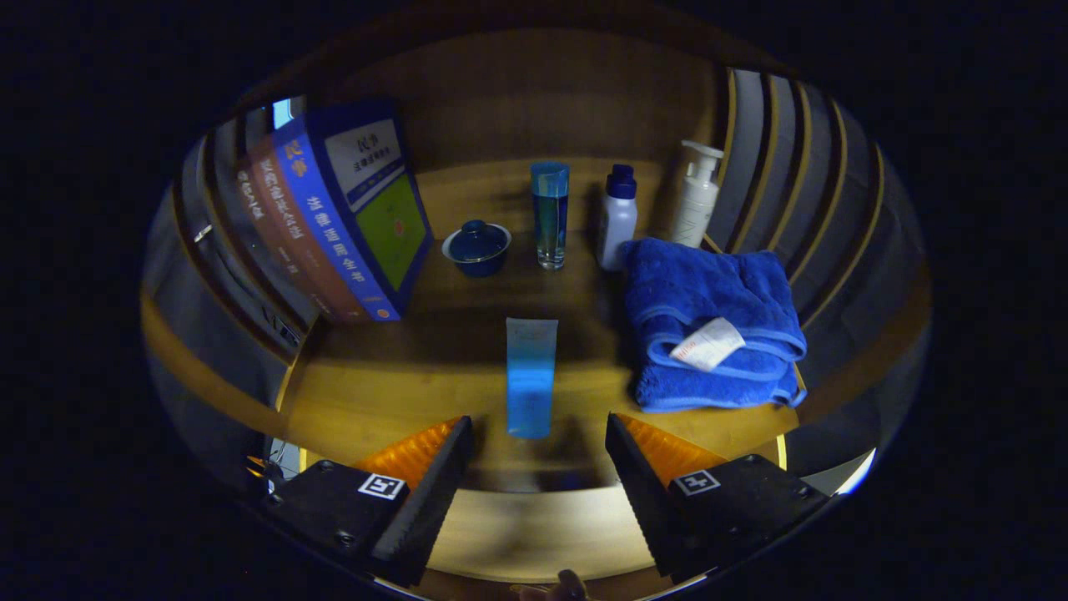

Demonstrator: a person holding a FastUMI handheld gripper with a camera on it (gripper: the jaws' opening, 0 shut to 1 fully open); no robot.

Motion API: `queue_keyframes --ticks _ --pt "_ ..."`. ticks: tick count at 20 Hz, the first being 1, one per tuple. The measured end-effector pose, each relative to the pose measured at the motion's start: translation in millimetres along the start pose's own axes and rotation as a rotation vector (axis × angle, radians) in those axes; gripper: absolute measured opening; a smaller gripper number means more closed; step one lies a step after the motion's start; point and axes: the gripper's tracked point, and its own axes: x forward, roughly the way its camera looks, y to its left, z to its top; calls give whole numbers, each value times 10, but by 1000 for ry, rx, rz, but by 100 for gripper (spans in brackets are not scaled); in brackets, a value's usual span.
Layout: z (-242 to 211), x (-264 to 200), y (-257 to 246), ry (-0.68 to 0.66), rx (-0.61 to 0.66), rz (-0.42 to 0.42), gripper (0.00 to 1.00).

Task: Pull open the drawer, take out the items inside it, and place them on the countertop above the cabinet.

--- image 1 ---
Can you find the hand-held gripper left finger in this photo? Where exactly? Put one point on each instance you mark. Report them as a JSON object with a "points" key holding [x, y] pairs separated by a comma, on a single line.
{"points": [[430, 509]]}

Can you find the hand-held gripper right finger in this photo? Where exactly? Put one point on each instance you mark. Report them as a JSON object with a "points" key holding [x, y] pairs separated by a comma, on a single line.
{"points": [[647, 501]]}

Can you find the wooden drawer with black knob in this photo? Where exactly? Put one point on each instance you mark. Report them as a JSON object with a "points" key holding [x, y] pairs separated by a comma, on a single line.
{"points": [[542, 534]]}

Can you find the blue squeeze tube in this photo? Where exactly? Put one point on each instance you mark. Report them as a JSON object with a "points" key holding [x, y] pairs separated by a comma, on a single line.
{"points": [[531, 376]]}

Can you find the wooden countertop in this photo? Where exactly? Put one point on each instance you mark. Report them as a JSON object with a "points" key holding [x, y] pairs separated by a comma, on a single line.
{"points": [[400, 384]]}

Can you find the wooden cabinet with slatted hutch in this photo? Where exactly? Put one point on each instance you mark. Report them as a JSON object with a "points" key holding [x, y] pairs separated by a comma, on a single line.
{"points": [[542, 92]]}

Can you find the folded blue towel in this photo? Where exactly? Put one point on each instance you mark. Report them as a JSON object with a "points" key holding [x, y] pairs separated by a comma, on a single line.
{"points": [[709, 284]]}

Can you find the blue lidded teacup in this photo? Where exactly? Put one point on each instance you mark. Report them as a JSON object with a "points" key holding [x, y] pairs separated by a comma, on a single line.
{"points": [[477, 249]]}

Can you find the white bottle with blue cap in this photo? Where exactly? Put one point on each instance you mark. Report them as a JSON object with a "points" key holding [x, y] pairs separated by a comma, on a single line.
{"points": [[617, 221]]}

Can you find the thick blue book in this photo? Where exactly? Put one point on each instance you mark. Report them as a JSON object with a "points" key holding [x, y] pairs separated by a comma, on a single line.
{"points": [[334, 234]]}

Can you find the tall blue glass bottle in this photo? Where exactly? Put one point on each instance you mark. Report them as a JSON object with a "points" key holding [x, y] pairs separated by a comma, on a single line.
{"points": [[550, 217]]}

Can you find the white pump bottle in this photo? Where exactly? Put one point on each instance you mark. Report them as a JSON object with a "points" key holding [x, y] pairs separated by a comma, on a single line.
{"points": [[694, 204]]}

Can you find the reddish brown book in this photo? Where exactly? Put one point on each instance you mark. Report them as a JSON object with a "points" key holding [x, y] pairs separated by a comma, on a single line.
{"points": [[288, 219]]}

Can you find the silver backdrop clip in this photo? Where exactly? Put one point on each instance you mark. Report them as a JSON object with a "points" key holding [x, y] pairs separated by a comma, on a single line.
{"points": [[203, 233]]}

